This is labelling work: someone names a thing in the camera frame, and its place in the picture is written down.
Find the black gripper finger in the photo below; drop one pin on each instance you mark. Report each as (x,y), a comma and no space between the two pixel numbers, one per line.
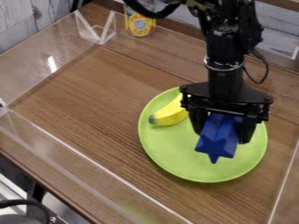
(198,116)
(248,130)

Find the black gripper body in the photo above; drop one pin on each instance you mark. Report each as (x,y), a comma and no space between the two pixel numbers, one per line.
(249,103)

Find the blue star-shaped block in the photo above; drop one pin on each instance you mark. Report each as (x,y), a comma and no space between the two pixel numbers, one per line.
(220,137)

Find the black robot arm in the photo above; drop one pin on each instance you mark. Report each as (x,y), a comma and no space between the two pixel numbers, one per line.
(233,33)

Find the green plate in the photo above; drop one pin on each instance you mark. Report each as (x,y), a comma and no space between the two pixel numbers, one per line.
(170,146)

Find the yellow toy banana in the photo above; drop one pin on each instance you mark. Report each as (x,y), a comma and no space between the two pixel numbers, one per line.
(170,114)

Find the yellow labelled tin can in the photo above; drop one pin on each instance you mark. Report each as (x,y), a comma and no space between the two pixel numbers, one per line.
(140,26)

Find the clear acrylic triangle bracket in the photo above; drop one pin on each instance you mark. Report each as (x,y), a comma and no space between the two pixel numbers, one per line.
(96,33)

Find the clear acrylic front wall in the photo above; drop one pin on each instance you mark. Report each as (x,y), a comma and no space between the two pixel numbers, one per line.
(89,186)

